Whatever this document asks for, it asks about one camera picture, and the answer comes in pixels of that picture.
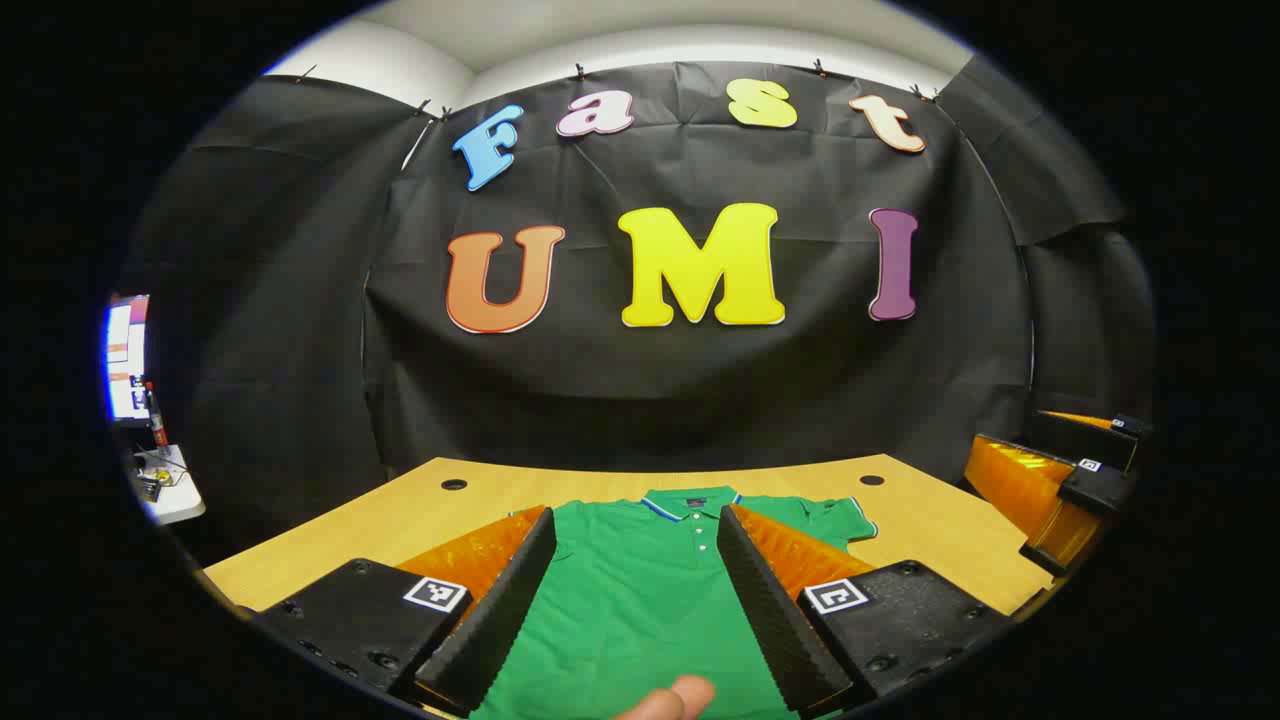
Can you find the computer monitor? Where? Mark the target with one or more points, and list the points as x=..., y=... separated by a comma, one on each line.
x=125, y=350

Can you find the black backdrop cloth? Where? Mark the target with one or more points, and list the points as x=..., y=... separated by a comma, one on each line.
x=700, y=400

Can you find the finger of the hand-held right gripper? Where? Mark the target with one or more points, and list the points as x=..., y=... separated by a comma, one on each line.
x=1080, y=435
x=1010, y=480

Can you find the red bottle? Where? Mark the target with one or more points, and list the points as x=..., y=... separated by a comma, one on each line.
x=158, y=420

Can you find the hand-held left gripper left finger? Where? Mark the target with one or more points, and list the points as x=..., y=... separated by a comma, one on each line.
x=510, y=610

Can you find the white side table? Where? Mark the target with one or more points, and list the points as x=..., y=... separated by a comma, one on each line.
x=180, y=495

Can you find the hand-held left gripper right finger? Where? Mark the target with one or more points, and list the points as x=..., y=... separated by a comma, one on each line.
x=770, y=610

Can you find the green T-shirt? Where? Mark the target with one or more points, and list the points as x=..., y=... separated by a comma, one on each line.
x=640, y=600

